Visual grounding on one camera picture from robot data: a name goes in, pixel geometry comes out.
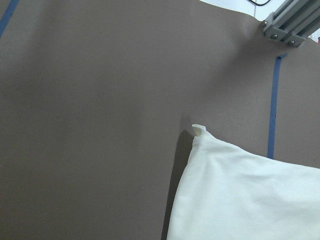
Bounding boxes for cream long-sleeve cat shirt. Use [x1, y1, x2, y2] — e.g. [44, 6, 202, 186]
[167, 124, 320, 240]

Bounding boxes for grey aluminium frame post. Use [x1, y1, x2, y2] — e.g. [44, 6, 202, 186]
[262, 0, 320, 47]

